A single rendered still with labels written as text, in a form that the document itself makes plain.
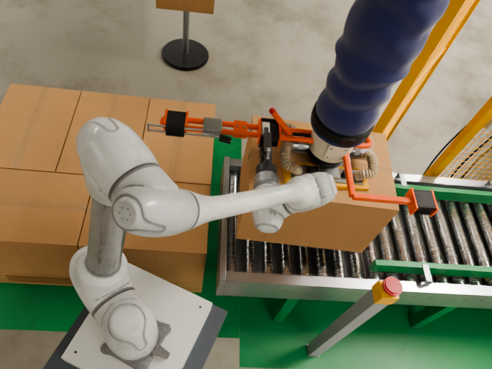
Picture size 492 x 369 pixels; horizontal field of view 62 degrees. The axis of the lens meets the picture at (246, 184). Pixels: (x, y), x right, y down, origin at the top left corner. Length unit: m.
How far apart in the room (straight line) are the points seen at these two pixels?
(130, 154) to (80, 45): 3.02
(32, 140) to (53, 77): 1.23
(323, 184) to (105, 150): 0.64
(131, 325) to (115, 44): 2.91
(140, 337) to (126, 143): 0.64
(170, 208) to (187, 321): 0.80
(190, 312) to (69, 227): 0.80
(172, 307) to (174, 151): 0.99
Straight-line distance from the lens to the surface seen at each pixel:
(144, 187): 0.85
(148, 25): 4.07
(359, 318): 1.82
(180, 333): 1.57
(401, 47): 1.22
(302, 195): 1.20
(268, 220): 1.29
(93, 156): 0.93
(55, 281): 2.58
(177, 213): 0.86
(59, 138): 2.43
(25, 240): 2.13
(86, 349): 1.61
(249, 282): 1.90
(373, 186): 1.72
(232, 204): 1.06
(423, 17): 1.19
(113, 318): 1.32
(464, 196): 2.60
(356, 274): 2.12
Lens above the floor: 2.35
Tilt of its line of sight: 55 degrees down
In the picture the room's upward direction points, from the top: 14 degrees clockwise
